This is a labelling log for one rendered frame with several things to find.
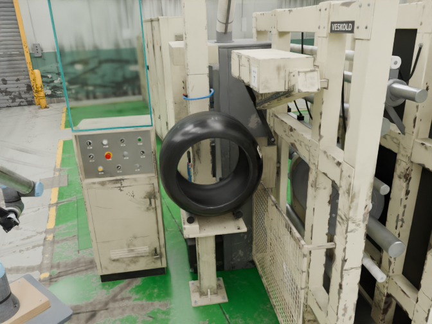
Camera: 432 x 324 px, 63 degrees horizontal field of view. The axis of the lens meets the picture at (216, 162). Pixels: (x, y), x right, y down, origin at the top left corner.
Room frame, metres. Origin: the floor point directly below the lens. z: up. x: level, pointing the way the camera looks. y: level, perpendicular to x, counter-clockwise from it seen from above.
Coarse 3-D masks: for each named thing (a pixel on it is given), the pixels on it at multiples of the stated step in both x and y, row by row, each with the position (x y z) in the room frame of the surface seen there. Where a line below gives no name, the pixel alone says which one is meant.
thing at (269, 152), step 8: (264, 144) 2.30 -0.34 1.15; (272, 144) 2.19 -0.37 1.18; (264, 152) 2.11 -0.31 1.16; (272, 152) 2.11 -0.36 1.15; (264, 160) 2.11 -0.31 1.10; (272, 160) 2.11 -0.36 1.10; (264, 168) 2.11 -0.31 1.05; (272, 168) 2.11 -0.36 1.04; (264, 176) 2.11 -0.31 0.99; (272, 176) 2.11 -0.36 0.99; (272, 184) 2.11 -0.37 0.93
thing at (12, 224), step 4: (16, 212) 1.81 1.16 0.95; (4, 216) 1.71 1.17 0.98; (16, 216) 1.80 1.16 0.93; (0, 220) 1.69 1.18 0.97; (4, 220) 1.69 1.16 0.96; (8, 220) 1.70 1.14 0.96; (12, 220) 1.72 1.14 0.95; (0, 224) 1.69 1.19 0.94; (4, 224) 1.69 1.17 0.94; (8, 224) 1.70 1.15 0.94; (12, 224) 1.70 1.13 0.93; (16, 224) 1.72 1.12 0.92; (4, 228) 1.68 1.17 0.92; (8, 228) 1.69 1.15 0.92
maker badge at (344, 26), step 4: (332, 24) 1.57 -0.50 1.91; (336, 24) 1.53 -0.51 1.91; (340, 24) 1.50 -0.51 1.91; (344, 24) 1.47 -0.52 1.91; (348, 24) 1.44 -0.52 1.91; (352, 24) 1.41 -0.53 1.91; (332, 28) 1.57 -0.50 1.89; (336, 28) 1.53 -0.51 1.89; (340, 28) 1.50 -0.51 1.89; (344, 28) 1.47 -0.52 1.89; (348, 28) 1.43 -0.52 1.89; (352, 28) 1.41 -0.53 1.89; (332, 32) 1.56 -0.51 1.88; (336, 32) 1.53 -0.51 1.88; (340, 32) 1.50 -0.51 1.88; (344, 32) 1.47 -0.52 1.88; (348, 32) 1.43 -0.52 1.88; (352, 32) 1.40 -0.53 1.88
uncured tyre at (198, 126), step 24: (192, 120) 1.82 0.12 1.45; (216, 120) 1.78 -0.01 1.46; (168, 144) 1.75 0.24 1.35; (192, 144) 1.72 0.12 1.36; (240, 144) 1.76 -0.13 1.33; (168, 168) 1.71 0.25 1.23; (240, 168) 2.04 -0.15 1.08; (168, 192) 1.73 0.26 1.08; (192, 192) 1.98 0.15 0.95; (216, 192) 2.01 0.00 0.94; (240, 192) 1.77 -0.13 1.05
